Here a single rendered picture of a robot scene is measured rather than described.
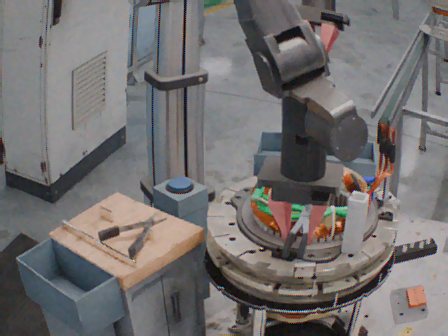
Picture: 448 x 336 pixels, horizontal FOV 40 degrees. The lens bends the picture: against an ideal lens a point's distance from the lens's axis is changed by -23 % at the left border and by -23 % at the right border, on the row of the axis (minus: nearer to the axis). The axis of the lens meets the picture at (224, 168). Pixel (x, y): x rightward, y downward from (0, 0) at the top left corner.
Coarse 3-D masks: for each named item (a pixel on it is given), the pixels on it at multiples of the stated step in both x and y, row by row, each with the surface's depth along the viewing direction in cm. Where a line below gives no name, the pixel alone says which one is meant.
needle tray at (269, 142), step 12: (264, 132) 149; (276, 132) 149; (264, 144) 150; (276, 144) 150; (372, 144) 146; (264, 156) 140; (276, 156) 139; (360, 156) 148; (372, 156) 146; (348, 168) 138; (360, 168) 138; (372, 168) 137
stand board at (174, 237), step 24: (96, 216) 119; (120, 216) 119; (144, 216) 120; (168, 216) 120; (72, 240) 111; (120, 240) 112; (168, 240) 113; (192, 240) 115; (120, 264) 106; (144, 264) 107
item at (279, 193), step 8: (272, 192) 89; (280, 192) 88; (288, 192) 88; (296, 192) 88; (304, 192) 88; (312, 192) 88; (272, 200) 89; (280, 200) 89; (288, 200) 88; (296, 200) 88; (304, 200) 88; (312, 200) 88; (320, 200) 88; (328, 200) 88; (312, 208) 88; (320, 208) 88; (312, 216) 89; (320, 216) 89; (312, 224) 90; (312, 232) 91
